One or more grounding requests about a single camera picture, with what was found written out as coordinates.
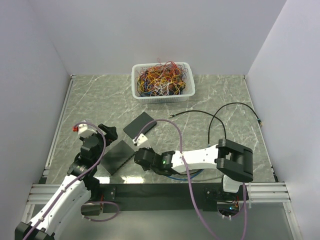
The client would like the black ethernet cable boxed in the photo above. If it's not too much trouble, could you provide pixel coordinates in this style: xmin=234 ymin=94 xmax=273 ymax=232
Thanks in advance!
xmin=169 ymin=102 xmax=264 ymax=148

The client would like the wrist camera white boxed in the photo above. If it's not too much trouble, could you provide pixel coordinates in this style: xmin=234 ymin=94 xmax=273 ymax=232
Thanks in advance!
xmin=72 ymin=120 xmax=97 ymax=138
xmin=132 ymin=133 xmax=151 ymax=149

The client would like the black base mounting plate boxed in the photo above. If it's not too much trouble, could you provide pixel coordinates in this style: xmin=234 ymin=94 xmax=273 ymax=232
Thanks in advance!
xmin=99 ymin=183 xmax=226 ymax=214

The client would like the black network switch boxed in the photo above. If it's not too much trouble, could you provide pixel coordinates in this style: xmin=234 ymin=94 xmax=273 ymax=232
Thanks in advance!
xmin=100 ymin=140 xmax=136 ymax=176
xmin=123 ymin=111 xmax=154 ymax=139

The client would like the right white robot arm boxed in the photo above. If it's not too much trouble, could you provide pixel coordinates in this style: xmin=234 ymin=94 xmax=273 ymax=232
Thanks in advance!
xmin=133 ymin=134 xmax=254 ymax=200

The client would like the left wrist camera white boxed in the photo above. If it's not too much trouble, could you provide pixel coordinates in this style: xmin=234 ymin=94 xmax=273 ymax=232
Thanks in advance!
xmin=72 ymin=120 xmax=97 ymax=138

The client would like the white plastic basket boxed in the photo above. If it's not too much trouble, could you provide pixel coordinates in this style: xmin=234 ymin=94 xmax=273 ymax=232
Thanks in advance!
xmin=131 ymin=61 xmax=196 ymax=104

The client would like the tangled colourful wires bundle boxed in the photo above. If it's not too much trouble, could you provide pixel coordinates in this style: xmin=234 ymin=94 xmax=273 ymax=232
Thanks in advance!
xmin=136 ymin=57 xmax=189 ymax=98

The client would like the aluminium frame rail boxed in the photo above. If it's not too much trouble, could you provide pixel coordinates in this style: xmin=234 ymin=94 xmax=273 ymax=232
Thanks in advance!
xmin=26 ymin=74 xmax=76 ymax=226

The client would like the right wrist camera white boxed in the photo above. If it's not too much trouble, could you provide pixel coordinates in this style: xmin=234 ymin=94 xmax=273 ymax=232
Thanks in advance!
xmin=132 ymin=133 xmax=151 ymax=149

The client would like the blue ethernet cable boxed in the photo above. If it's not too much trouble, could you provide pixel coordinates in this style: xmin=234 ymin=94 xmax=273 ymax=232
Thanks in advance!
xmin=167 ymin=172 xmax=206 ymax=181

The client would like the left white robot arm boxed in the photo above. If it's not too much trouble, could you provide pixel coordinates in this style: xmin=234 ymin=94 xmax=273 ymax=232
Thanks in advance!
xmin=14 ymin=121 xmax=118 ymax=240

